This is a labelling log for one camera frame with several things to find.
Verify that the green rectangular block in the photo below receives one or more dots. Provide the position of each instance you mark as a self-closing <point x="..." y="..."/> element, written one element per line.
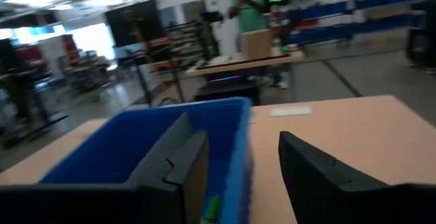
<point x="212" y="210"/>

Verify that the black camera stand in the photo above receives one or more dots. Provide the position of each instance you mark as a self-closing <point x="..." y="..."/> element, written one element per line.
<point x="211" y="16"/>

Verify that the light wood desk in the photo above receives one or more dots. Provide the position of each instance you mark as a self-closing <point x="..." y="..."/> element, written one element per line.
<point x="340" y="132"/>

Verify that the grey slotted divider panel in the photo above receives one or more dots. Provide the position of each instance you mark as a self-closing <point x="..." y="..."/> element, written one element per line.
<point x="160" y="149"/>

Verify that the black monitor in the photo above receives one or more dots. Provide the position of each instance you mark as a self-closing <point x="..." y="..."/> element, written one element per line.
<point x="133" y="23"/>

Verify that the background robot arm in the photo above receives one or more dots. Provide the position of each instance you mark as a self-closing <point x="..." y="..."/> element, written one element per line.
<point x="277" y="1"/>

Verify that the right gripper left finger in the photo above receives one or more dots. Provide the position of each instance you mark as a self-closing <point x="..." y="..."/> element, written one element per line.
<point x="102" y="203"/>

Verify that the cardboard box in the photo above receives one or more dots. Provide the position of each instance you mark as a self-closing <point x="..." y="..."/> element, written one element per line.
<point x="257" y="45"/>

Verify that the black computer case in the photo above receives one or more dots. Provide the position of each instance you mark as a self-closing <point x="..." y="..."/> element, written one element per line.
<point x="228" y="91"/>

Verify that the black framed workbench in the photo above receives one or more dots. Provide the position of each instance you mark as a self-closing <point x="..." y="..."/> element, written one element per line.
<point x="20" y="91"/>

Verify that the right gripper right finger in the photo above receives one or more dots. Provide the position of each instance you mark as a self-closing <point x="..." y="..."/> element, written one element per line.
<point x="340" y="196"/>

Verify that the blue and white shelving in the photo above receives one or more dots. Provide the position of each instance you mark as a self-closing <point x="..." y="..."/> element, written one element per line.
<point x="323" y="33"/>

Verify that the wooden background table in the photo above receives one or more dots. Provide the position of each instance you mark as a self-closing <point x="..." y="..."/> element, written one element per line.
<point x="238" y="65"/>

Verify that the blue plastic bin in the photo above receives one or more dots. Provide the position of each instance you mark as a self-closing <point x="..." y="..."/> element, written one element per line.
<point x="119" y="149"/>

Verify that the person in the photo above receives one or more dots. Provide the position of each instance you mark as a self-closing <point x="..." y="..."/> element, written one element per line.
<point x="250" y="13"/>

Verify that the white flat rectangular pad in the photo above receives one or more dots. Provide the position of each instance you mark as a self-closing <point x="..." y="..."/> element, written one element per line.
<point x="291" y="111"/>

